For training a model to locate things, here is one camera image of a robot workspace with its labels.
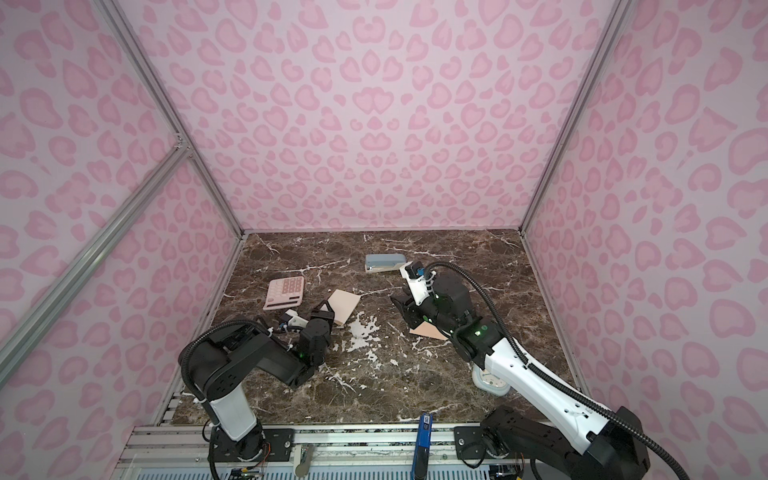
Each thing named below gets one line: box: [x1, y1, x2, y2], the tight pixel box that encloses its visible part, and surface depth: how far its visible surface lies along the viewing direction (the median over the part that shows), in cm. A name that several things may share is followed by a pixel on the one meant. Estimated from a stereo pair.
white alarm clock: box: [471, 363, 511, 397], surface depth 82 cm
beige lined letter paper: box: [328, 289, 361, 326], surface depth 102 cm
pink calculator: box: [263, 276, 305, 311], surface depth 102 cm
